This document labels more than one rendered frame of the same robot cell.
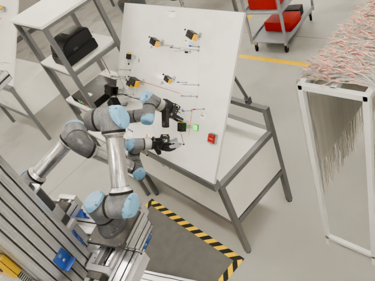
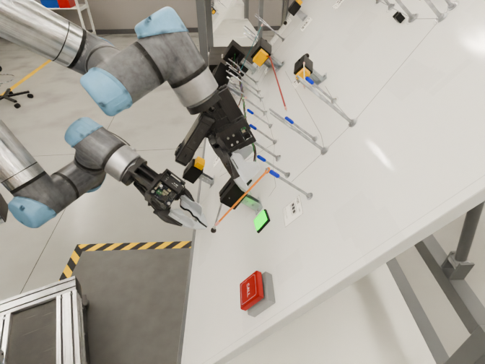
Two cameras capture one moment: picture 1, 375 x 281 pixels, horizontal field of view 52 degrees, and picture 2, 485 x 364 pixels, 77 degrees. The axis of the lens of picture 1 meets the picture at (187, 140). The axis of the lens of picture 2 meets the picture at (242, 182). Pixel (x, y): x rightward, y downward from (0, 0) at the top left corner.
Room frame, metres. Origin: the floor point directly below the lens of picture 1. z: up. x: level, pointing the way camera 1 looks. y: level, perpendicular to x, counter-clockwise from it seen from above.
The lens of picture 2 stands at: (1.51, -0.26, 1.58)
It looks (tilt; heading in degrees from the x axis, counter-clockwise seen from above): 38 degrees down; 27
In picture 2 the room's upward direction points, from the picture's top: straight up
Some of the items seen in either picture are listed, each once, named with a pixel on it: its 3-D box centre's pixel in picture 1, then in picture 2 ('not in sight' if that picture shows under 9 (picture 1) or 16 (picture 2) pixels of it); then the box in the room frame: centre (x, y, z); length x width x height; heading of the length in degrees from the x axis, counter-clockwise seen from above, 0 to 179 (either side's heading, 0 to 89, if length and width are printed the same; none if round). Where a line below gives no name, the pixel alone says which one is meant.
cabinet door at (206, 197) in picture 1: (196, 188); not in sight; (1.95, 0.09, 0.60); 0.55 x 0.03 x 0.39; 29
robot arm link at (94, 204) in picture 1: (99, 206); not in sight; (1.40, 0.53, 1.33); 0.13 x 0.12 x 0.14; 62
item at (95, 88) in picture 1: (96, 91); (238, 61); (3.02, 0.53, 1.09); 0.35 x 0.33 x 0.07; 29
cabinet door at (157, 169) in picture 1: (150, 163); not in sight; (2.43, 0.35, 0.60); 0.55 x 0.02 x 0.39; 29
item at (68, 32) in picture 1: (71, 45); not in sight; (2.98, 0.51, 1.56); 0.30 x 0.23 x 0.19; 121
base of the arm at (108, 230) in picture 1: (109, 220); not in sight; (1.41, 0.53, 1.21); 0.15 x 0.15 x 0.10
